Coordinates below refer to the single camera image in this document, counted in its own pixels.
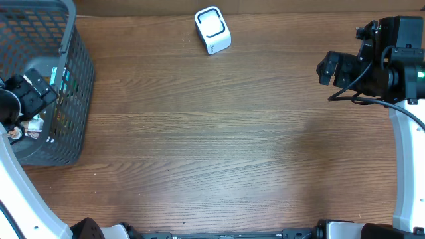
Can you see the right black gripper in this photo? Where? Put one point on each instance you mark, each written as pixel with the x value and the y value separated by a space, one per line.
pixel 340 70

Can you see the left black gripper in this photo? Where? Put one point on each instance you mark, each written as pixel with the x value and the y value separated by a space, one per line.
pixel 34 101

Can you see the brown snack pouch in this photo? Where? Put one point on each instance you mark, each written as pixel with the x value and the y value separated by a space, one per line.
pixel 33 129

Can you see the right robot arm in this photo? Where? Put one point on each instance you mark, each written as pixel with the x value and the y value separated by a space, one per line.
pixel 389 71

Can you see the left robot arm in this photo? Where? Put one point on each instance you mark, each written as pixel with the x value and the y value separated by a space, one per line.
pixel 24 214

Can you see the white barcode scanner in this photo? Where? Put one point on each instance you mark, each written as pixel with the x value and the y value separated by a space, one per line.
pixel 212 29

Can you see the grey plastic mesh basket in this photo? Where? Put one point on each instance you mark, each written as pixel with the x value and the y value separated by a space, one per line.
pixel 43 35

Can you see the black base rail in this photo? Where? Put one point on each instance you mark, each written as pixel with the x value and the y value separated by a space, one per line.
pixel 294 233

